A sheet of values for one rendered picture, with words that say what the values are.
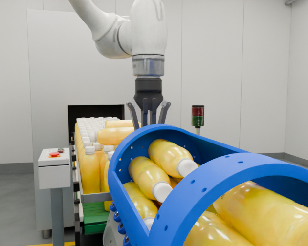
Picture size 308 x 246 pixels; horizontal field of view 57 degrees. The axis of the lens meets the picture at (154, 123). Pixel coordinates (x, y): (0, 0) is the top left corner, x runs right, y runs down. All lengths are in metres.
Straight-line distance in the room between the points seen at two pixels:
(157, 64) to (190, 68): 4.45
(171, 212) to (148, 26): 0.52
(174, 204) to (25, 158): 4.94
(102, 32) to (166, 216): 0.62
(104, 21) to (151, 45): 0.18
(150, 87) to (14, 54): 4.52
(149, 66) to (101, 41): 0.19
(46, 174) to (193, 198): 0.73
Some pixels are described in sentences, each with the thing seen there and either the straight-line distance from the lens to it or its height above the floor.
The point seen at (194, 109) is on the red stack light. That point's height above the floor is 1.24.
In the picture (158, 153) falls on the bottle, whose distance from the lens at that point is 0.69.
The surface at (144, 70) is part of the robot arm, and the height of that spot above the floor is 1.38.
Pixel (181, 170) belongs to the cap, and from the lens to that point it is 0.60.
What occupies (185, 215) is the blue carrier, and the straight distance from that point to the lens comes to 0.34.
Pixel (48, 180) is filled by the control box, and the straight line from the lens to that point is 1.02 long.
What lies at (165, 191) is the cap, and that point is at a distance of 0.60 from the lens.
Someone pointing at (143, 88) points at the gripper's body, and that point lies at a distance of 0.77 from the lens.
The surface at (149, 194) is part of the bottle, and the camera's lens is 0.63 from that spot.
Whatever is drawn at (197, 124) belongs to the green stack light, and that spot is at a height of 1.17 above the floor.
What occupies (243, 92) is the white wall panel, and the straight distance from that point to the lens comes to 5.59.
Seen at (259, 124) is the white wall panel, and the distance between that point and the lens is 5.78.
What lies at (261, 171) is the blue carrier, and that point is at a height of 1.23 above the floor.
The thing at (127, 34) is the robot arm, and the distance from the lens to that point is 0.81.
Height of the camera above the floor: 1.32
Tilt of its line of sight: 6 degrees down
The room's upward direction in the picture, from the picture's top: straight up
